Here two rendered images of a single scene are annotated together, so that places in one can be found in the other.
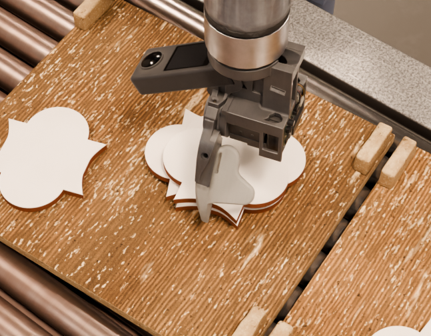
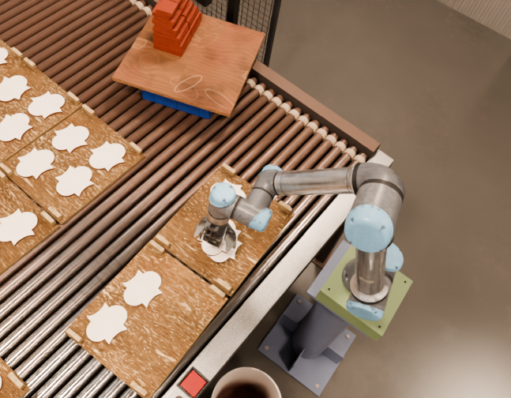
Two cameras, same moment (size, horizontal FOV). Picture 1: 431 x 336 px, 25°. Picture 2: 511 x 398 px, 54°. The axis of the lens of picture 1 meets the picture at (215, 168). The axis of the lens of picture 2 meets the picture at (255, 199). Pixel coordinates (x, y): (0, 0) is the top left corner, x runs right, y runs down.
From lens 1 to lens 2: 1.21 m
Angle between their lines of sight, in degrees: 40
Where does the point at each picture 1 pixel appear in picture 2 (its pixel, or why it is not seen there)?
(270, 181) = (209, 249)
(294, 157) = (219, 258)
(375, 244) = (189, 282)
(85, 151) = not seen: hidden behind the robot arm
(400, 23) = not seen: outside the picture
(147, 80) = not seen: hidden behind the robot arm
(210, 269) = (186, 235)
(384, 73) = (261, 299)
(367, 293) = (173, 277)
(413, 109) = (245, 306)
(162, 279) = (185, 223)
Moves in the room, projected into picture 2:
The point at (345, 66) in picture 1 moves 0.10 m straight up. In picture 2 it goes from (264, 287) to (268, 276)
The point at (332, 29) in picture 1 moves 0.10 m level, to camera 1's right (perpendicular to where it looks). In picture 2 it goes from (281, 285) to (281, 313)
